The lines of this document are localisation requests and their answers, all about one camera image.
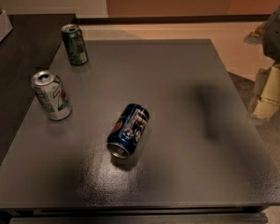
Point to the green soda can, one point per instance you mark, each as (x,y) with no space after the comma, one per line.
(74,44)

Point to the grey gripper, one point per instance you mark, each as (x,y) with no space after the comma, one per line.
(278,36)

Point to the white 7up can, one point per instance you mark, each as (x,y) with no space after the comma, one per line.
(49,91)

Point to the blue pepsi can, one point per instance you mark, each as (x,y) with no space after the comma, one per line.
(127,132)

